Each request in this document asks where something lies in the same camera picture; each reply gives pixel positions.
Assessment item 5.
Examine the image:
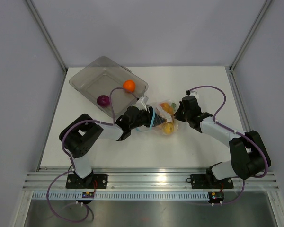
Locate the white slotted cable duct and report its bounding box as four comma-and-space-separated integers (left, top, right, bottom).
32, 191, 209, 201

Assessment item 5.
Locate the orange fake orange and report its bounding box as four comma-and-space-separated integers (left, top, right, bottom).
123, 80, 136, 92

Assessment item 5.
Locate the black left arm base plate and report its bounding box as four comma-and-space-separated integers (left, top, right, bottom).
65, 174, 108, 189

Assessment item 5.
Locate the aluminium frame rail right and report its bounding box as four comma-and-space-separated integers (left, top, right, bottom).
225, 67, 251, 131

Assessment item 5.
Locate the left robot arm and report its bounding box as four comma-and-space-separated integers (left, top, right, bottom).
59, 106, 167, 189

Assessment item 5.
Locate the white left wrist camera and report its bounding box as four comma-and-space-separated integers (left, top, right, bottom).
136, 96, 149, 111

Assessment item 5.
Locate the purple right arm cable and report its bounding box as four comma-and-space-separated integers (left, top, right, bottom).
186, 85, 272, 206

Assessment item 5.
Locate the purple fake onion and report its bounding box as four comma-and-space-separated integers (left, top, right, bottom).
97, 95, 110, 107

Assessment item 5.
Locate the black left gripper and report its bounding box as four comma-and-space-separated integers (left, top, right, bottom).
130, 107, 165, 130

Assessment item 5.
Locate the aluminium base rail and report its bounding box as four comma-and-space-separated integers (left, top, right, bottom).
23, 167, 279, 191

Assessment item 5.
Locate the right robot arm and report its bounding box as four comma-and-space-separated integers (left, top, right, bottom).
174, 96, 271, 189

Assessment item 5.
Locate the clear zip top bag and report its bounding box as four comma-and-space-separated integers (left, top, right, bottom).
136, 100, 178, 136

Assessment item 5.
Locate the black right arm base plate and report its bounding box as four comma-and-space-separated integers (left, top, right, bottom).
188, 174, 234, 189

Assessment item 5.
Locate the smoky clear plastic bin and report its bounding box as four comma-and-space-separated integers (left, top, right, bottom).
69, 56, 148, 118

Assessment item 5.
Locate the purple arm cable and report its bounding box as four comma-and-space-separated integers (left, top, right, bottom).
186, 85, 272, 206
46, 87, 142, 223

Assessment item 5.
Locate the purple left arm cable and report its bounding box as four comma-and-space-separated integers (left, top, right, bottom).
46, 87, 142, 223

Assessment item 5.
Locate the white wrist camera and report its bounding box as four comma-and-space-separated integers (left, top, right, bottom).
186, 90, 200, 100
136, 96, 149, 111

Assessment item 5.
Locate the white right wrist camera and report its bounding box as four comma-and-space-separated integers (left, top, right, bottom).
186, 90, 200, 100

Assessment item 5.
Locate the fake peach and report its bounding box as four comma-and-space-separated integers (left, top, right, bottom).
160, 102, 174, 115

